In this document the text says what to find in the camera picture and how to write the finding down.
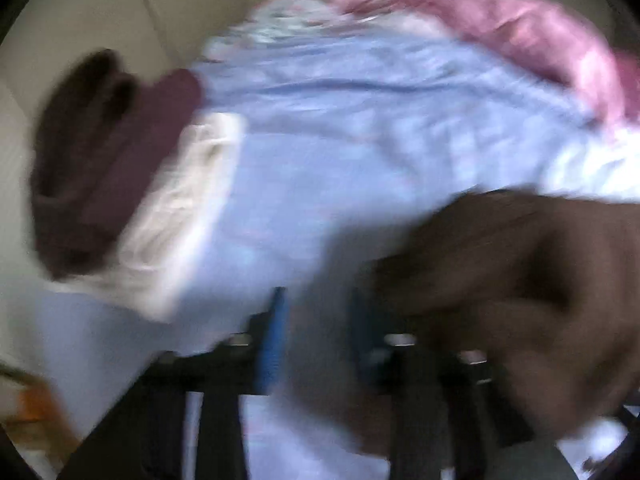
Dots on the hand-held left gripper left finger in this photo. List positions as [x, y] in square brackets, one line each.
[272, 345]

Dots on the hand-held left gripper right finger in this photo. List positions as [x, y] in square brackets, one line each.
[362, 340]

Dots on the brown pants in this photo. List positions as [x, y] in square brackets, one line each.
[510, 280]

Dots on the cream folded garment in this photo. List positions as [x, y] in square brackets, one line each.
[180, 210]

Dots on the light blue bed sheet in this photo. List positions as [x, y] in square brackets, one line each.
[350, 160]

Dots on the maroon folded garment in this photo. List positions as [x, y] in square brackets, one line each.
[135, 150]

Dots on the orange object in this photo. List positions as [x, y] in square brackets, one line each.
[30, 405]

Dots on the dark brown folded garment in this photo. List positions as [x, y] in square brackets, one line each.
[75, 130]

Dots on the white floral cloth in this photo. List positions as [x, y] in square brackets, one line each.
[295, 20]

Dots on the pink blanket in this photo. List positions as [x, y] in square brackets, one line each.
[525, 35]

